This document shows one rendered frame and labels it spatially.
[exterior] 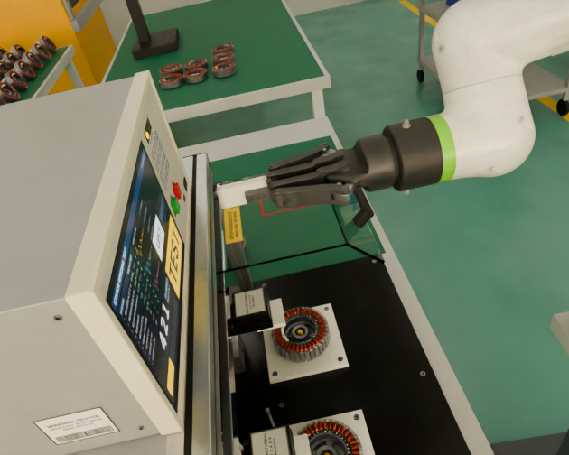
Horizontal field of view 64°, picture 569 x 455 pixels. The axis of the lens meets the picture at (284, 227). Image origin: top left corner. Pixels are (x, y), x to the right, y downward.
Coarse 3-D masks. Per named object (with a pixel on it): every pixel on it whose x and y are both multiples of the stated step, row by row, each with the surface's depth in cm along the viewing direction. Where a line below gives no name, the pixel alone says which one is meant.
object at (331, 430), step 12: (324, 420) 74; (336, 420) 74; (300, 432) 73; (312, 432) 73; (324, 432) 73; (336, 432) 72; (348, 432) 71; (312, 444) 73; (336, 444) 73; (348, 444) 70; (360, 444) 70
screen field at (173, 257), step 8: (176, 232) 60; (168, 240) 55; (176, 240) 60; (168, 248) 55; (176, 248) 59; (168, 256) 54; (176, 256) 58; (168, 264) 53; (176, 264) 57; (168, 272) 52; (176, 272) 56; (176, 280) 55; (176, 288) 54
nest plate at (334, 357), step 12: (324, 312) 95; (336, 324) 92; (264, 336) 93; (336, 336) 90; (336, 348) 88; (276, 360) 88; (288, 360) 88; (312, 360) 87; (324, 360) 86; (336, 360) 86; (276, 372) 86; (288, 372) 86; (300, 372) 85; (312, 372) 85
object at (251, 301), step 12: (264, 288) 84; (240, 300) 83; (252, 300) 82; (264, 300) 82; (276, 300) 87; (240, 312) 80; (252, 312) 80; (264, 312) 80; (276, 312) 84; (240, 324) 81; (252, 324) 81; (264, 324) 81; (276, 324) 82
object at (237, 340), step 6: (234, 336) 89; (240, 336) 93; (234, 342) 88; (240, 342) 91; (234, 348) 87; (240, 348) 89; (234, 354) 86; (240, 354) 87; (234, 360) 86; (240, 360) 86; (234, 366) 87; (240, 366) 87; (234, 372) 88; (240, 372) 88
